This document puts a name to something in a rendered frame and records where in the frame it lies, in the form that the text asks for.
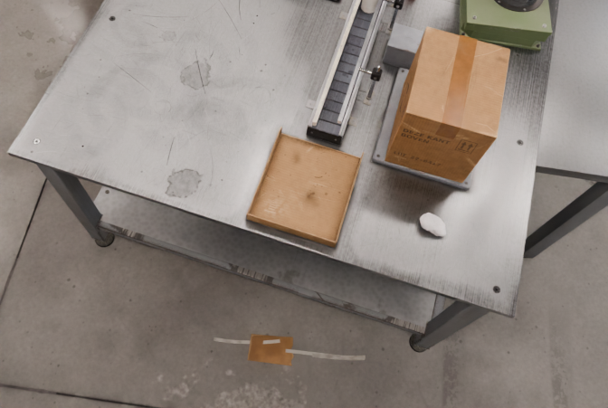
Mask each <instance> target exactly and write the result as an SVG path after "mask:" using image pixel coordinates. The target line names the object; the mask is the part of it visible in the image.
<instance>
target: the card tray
mask: <svg viewBox="0 0 608 408"><path fill-rule="evenodd" d="M281 130H282V127H280V131H279V133H278V136H277V137H276V140H275V142H274V145H273V148H272V150H271V153H270V156H269V158H268V161H267V163H266V166H265V168H264V170H263V173H262V175H261V179H260V182H259V183H258V186H257V189H256V191H255V194H254V196H253V198H252V202H251V204H250V207H249V210H248V212H247V220H250V221H253V222H256V223H260V224H263V225H266V226H269V227H272V228H275V229H278V230H281V231H284V232H288V233H291V234H294V235H297V236H299V237H303V238H306V239H309V240H312V241H314V242H319V243H322V244H325V245H327V246H330V247H334V248H335V247H336V244H337V239H338V236H339V233H340V230H341V227H342V223H343V221H344V218H345V214H346V211H347V207H348V203H349V200H350V197H351V194H352V191H353V188H354V185H355V181H356V177H357V173H358V170H359V167H360V164H361V161H362V158H363V155H364V152H363V154H362V156H361V157H356V156H353V155H350V154H348V153H345V152H341V151H338V150H335V149H333V148H330V147H324V146H321V145H319V144H316V143H312V142H309V141H307V140H304V139H300V138H295V137H293V136H290V135H286V134H283V133H281Z"/></svg>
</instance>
